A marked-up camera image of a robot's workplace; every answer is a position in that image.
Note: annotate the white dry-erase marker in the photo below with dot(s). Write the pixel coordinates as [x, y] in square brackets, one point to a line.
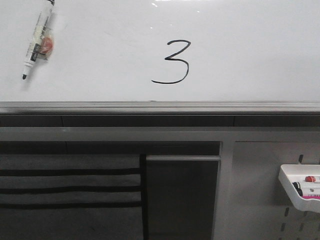
[37, 37]

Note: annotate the white whiteboard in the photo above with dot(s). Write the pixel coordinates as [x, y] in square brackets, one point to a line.
[171, 50]

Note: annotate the dark grey panel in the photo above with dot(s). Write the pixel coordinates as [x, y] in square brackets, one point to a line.
[181, 196]

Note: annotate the grey pegboard panel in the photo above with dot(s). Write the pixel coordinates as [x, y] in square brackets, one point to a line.
[251, 202]

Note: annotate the white plastic tray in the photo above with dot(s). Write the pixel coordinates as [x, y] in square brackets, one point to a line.
[290, 173]

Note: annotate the grey fabric pocket organizer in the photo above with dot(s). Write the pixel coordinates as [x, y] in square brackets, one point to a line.
[72, 197]

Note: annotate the red capped marker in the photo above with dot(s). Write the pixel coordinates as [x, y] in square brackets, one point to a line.
[312, 179]

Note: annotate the pink eraser in tray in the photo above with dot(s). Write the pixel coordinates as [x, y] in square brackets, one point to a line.
[313, 197]

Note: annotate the grey whiteboard tray rail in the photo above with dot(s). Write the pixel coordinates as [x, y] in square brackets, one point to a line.
[152, 107]

